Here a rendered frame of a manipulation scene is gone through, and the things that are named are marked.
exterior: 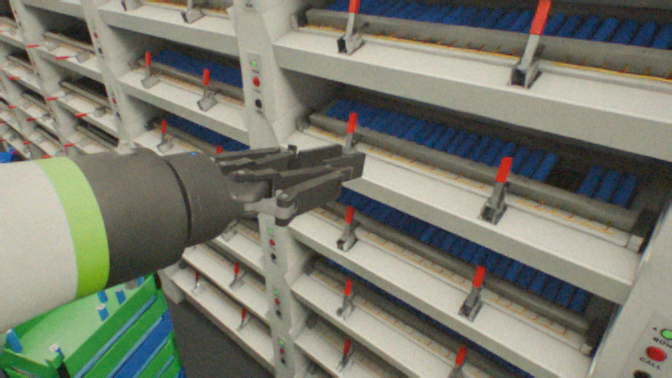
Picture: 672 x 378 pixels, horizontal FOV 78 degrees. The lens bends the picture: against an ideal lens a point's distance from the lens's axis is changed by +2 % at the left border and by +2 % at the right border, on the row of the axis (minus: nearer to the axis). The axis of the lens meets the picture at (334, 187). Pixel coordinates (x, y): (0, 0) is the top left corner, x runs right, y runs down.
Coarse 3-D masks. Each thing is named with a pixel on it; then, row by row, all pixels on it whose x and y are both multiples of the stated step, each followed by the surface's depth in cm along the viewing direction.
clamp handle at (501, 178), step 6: (504, 162) 56; (510, 162) 56; (504, 168) 56; (498, 174) 57; (504, 174) 56; (498, 180) 57; (504, 180) 57; (498, 186) 57; (492, 192) 58; (498, 192) 57; (492, 198) 58; (498, 198) 58; (492, 204) 58
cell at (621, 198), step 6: (630, 174) 57; (624, 180) 57; (630, 180) 57; (636, 180) 57; (618, 186) 57; (624, 186) 56; (630, 186) 56; (618, 192) 56; (624, 192) 55; (630, 192) 56; (612, 198) 56; (618, 198) 55; (624, 198) 55; (612, 204) 55; (618, 204) 54; (624, 204) 54
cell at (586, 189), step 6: (594, 168) 59; (600, 168) 59; (588, 174) 59; (594, 174) 59; (600, 174) 59; (588, 180) 58; (594, 180) 58; (600, 180) 59; (582, 186) 58; (588, 186) 57; (594, 186) 57; (582, 192) 57; (588, 192) 57; (594, 192) 57
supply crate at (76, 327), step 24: (144, 288) 104; (48, 312) 101; (72, 312) 102; (96, 312) 102; (120, 312) 97; (24, 336) 96; (48, 336) 96; (72, 336) 96; (96, 336) 91; (0, 360) 90; (24, 360) 86; (48, 360) 82; (72, 360) 86
